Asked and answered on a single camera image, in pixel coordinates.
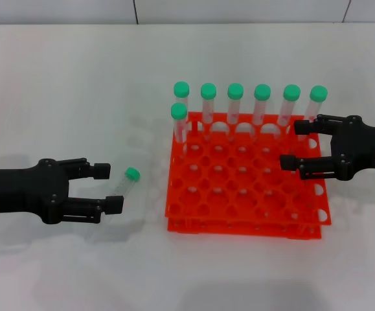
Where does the orange test tube rack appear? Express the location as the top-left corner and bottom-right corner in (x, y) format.
(164, 111), (333, 240)

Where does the clear test tube green cap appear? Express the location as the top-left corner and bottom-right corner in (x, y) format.
(277, 84), (301, 140)
(200, 82), (217, 140)
(227, 82), (244, 142)
(253, 84), (271, 142)
(299, 85), (328, 142)
(173, 80), (191, 117)
(170, 102), (189, 153)
(104, 167), (141, 199)

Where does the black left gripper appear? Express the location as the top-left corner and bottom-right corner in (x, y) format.
(0, 157), (124, 225)

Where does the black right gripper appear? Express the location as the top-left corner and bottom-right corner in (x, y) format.
(279, 113), (375, 181)

